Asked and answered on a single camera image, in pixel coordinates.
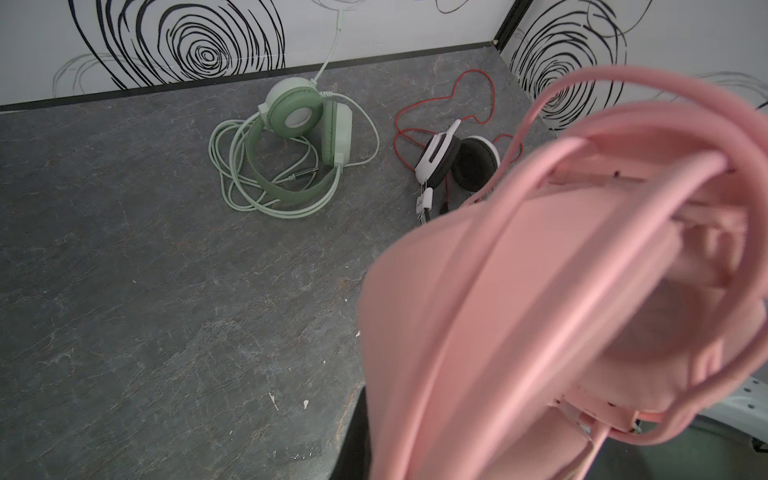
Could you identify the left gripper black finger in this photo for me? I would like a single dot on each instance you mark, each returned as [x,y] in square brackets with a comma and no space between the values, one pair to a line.
[355,456]

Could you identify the pink headphones with cable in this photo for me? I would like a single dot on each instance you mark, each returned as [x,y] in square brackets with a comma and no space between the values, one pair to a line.
[610,284]

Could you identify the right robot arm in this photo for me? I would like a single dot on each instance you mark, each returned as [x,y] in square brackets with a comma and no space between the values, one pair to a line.
[745,409]

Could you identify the green headphones with cable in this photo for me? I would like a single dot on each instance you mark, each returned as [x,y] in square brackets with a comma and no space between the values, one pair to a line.
[287,159]

